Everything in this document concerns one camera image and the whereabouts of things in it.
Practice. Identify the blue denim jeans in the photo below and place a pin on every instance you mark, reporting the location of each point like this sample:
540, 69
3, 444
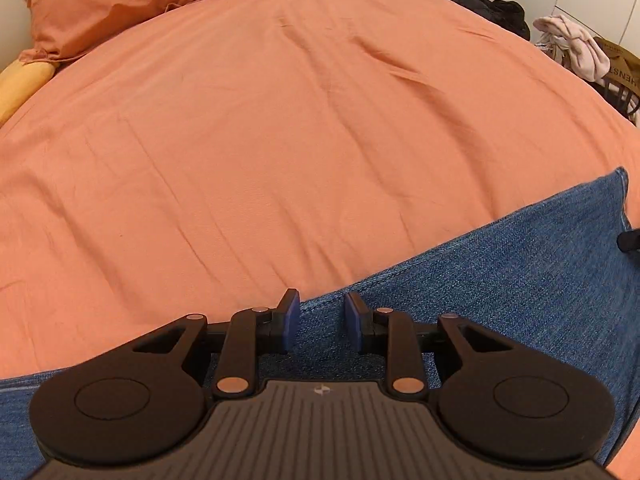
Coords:
530, 341

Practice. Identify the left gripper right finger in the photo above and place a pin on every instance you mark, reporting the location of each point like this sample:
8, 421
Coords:
392, 334

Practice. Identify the brown paper bag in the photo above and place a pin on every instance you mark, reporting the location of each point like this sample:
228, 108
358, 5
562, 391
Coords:
620, 86

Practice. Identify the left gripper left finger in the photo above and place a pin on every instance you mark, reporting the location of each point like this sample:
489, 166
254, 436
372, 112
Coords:
250, 334

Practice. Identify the yellow pillow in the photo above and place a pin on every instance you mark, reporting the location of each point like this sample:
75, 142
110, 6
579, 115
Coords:
18, 82

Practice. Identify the orange bed sheet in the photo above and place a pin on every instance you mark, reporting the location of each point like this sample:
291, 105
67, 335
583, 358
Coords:
205, 161

